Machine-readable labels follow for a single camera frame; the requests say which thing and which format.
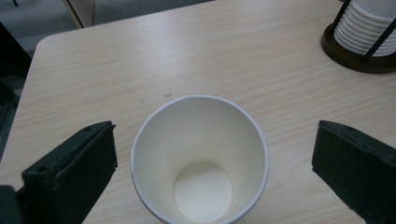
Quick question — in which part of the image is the black metal stand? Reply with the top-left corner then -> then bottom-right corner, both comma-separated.
0,20 -> 33,79

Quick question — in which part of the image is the beige wooden partition panel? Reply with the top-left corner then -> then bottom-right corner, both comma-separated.
61,0 -> 96,30

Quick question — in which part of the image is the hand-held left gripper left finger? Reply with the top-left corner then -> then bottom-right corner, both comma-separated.
21,120 -> 119,224

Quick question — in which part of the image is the single white paper cup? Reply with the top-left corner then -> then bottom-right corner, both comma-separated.
130,94 -> 271,224

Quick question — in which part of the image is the stack of white paper cups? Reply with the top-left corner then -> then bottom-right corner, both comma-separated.
333,0 -> 396,58

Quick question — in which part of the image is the dark brown cup holder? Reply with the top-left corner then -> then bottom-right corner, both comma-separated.
320,0 -> 396,75

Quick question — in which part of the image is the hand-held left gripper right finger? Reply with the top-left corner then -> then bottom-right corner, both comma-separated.
311,119 -> 396,224

